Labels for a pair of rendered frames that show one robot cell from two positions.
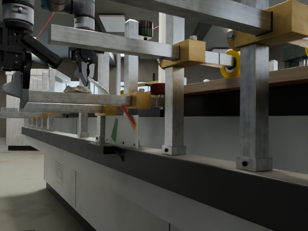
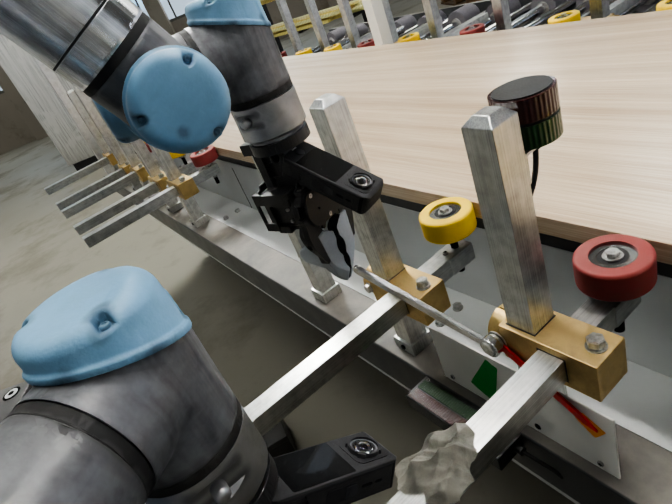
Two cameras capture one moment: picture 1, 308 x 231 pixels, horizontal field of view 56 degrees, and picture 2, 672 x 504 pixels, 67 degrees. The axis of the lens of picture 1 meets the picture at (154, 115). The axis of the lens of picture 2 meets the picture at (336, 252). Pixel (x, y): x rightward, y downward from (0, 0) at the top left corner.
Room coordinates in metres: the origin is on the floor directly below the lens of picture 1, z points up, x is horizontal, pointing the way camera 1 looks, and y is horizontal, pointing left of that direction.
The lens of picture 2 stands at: (0.52, 0.20, 1.28)
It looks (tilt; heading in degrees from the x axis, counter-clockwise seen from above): 29 degrees down; 6
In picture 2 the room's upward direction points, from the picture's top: 23 degrees counter-clockwise
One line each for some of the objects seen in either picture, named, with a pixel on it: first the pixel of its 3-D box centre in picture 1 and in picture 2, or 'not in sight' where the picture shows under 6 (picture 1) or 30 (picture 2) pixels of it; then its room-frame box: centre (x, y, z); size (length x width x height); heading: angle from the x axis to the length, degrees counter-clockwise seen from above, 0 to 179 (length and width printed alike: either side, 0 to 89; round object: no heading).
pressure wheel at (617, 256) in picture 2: (162, 100); (616, 291); (0.96, -0.03, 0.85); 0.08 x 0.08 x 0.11
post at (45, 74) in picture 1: (44, 102); (144, 155); (2.23, 0.85, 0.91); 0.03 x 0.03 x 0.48; 31
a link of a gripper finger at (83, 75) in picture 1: (79, 74); (319, 256); (1.09, 0.28, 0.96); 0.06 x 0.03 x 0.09; 51
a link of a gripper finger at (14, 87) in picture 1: (15, 89); not in sight; (0.72, 0.35, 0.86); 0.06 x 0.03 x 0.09; 121
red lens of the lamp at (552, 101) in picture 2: (144, 26); (523, 100); (0.97, 0.04, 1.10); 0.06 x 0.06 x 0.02
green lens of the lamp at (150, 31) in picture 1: (144, 33); (527, 125); (0.97, 0.04, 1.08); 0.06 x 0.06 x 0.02
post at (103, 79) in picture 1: (103, 94); (381, 251); (1.16, 0.21, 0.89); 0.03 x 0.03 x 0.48; 31
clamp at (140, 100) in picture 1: (134, 101); (553, 342); (0.93, 0.06, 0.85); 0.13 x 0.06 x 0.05; 31
